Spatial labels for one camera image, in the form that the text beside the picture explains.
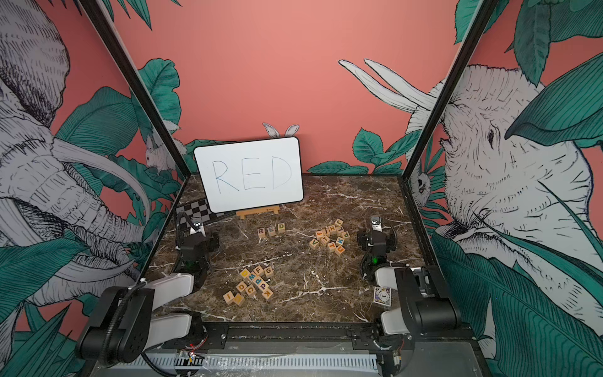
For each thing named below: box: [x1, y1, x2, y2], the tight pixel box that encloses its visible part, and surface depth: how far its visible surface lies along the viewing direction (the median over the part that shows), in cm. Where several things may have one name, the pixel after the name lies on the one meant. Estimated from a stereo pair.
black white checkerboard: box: [175, 198, 226, 229], surface depth 105 cm
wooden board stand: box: [235, 204, 281, 220], surface depth 103 cm
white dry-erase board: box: [193, 136, 304, 214], surface depth 97 cm
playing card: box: [373, 285, 392, 308], surface depth 83 cm
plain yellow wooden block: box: [232, 292, 245, 308], surface depth 81 cm
